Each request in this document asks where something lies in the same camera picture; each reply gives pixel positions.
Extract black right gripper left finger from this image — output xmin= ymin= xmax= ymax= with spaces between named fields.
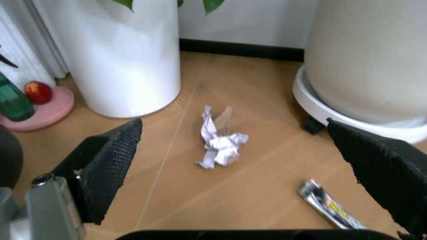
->
xmin=0 ymin=118 xmax=144 ymax=240

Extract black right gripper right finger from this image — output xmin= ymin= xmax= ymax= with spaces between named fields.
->
xmin=325 ymin=117 xmax=427 ymax=236

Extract silver black snack wrapper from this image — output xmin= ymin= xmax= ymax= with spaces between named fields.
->
xmin=298 ymin=178 xmax=369 ymax=230

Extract pink round plate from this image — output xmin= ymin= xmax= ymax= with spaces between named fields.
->
xmin=0 ymin=85 xmax=76 ymax=132

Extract white wheeled pot saucer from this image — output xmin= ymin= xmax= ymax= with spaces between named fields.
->
xmin=291 ymin=64 xmax=427 ymax=145

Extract red apple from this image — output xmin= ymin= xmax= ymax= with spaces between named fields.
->
xmin=23 ymin=80 xmax=54 ymax=105

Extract dark round object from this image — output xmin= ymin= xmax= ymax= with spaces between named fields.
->
xmin=0 ymin=123 xmax=25 ymax=189

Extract green glass bottle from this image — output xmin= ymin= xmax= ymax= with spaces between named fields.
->
xmin=0 ymin=72 xmax=37 ymax=123

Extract large beige plant pot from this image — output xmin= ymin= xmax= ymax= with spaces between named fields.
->
xmin=303 ymin=0 xmax=427 ymax=126

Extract tall white cylindrical planter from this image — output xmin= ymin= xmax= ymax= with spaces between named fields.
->
xmin=29 ymin=0 xmax=183 ymax=119

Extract crumpled white paper ball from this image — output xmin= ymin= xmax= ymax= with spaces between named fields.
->
xmin=194 ymin=104 xmax=251 ymax=171

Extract white ribbed radiator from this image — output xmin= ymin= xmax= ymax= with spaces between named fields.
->
xmin=0 ymin=0 xmax=71 ymax=89

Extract green plant leaves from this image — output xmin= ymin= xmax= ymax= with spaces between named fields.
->
xmin=110 ymin=0 xmax=223 ymax=16

